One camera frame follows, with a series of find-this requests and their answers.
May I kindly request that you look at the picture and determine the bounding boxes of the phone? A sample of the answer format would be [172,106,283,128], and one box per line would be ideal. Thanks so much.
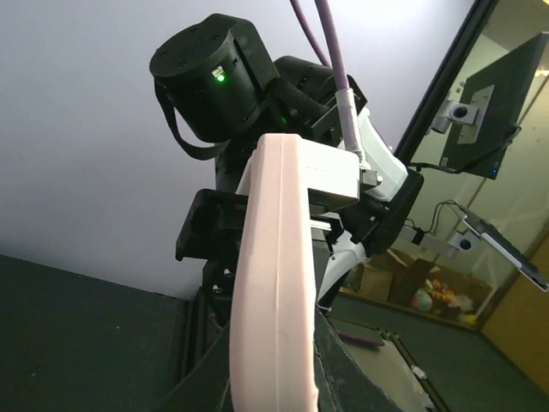
[229,134,318,411]

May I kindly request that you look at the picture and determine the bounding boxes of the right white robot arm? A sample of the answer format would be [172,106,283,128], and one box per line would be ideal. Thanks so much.
[149,14,424,321]

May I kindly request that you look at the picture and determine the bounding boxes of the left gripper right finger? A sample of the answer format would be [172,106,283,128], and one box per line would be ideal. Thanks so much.
[312,239,399,412]

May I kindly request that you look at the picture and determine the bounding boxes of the upper black monitor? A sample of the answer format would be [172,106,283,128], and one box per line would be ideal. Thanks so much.
[424,32,548,179]

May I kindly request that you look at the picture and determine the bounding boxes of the right black frame post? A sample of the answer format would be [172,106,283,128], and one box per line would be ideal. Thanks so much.
[395,0,499,165]

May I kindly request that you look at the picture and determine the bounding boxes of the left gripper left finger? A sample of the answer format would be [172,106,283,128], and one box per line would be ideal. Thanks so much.
[158,325,232,412]

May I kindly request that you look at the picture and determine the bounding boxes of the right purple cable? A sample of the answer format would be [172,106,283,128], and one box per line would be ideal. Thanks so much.
[289,0,370,167]

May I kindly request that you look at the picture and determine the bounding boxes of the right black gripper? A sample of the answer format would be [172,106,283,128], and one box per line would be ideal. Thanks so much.
[174,169,425,327]

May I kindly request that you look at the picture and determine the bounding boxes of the cardboard boxes with toys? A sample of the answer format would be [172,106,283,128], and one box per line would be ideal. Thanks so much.
[341,249,492,329]

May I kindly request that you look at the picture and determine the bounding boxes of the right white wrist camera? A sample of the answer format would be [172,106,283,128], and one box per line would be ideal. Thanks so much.
[235,106,408,314]

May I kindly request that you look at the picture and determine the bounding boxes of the lower monitor on arm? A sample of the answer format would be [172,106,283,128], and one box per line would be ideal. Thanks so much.
[398,200,548,293]

